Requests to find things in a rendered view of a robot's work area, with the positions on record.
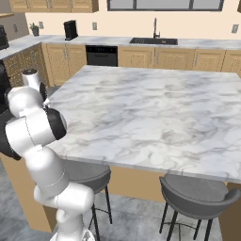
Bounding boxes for tan wooden kitchen island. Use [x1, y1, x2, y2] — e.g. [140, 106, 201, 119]
[0, 64, 241, 241]

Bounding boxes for grey bar stool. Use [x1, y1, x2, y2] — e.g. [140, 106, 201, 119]
[63, 159, 113, 241]
[158, 173, 241, 241]

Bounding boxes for black dishwasher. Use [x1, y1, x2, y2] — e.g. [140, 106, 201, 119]
[85, 44, 119, 68]

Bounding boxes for tan base cupboards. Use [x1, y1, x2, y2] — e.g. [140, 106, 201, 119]
[117, 45, 241, 79]
[0, 43, 50, 89]
[41, 42, 88, 88]

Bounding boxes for black sink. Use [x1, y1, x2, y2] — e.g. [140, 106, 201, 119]
[128, 37, 179, 46]

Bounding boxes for black tap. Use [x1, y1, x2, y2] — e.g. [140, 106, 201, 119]
[153, 17, 161, 40]

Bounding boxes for black coffee machine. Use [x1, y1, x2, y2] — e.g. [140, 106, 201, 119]
[63, 19, 79, 41]

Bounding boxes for black oven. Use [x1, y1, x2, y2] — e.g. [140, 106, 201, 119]
[0, 59, 12, 115]

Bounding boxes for dark framed window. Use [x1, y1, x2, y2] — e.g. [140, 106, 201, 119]
[106, 0, 225, 12]

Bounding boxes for green plant in dark pot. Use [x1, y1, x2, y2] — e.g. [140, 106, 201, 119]
[28, 22, 40, 38]

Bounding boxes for tan wall cupboards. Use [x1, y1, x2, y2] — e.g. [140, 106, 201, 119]
[8, 0, 100, 14]

